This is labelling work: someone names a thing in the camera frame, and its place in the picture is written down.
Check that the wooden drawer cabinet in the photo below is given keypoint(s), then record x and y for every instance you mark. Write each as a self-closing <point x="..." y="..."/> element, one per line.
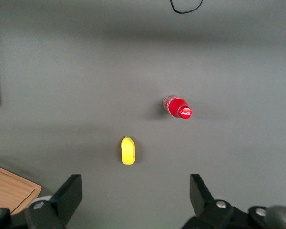
<point x="9" y="188"/>

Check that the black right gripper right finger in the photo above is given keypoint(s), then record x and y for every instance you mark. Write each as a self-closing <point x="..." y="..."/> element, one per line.
<point x="202" y="200"/>

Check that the red cola bottle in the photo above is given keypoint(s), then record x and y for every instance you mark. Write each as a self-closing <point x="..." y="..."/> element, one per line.
<point x="177" y="107"/>

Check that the grey round gripper attachment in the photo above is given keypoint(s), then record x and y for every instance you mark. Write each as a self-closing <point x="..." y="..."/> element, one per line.
<point x="282" y="215"/>

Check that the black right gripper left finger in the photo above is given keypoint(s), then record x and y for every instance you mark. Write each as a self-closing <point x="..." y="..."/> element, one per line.
<point x="66" y="198"/>

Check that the yellow lemon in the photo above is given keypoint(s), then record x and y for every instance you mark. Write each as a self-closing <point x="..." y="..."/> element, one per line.
<point x="128" y="150"/>

